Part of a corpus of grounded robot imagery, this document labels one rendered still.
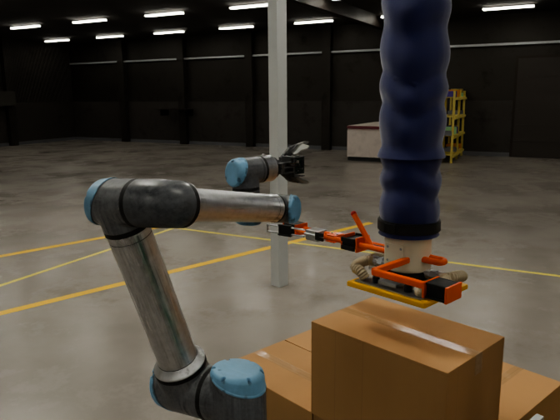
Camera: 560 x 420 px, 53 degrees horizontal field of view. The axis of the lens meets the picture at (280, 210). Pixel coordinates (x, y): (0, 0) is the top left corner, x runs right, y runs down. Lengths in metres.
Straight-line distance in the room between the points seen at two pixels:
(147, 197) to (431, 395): 1.18
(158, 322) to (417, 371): 0.91
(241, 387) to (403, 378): 0.70
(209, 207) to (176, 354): 0.43
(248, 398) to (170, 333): 0.27
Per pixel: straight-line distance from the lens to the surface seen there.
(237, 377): 1.57
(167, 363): 1.63
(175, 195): 1.33
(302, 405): 2.51
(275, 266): 5.47
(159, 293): 1.50
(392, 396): 2.13
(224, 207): 1.47
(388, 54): 2.00
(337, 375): 2.27
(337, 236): 2.37
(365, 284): 2.14
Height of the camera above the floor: 1.82
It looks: 12 degrees down
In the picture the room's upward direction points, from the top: 1 degrees counter-clockwise
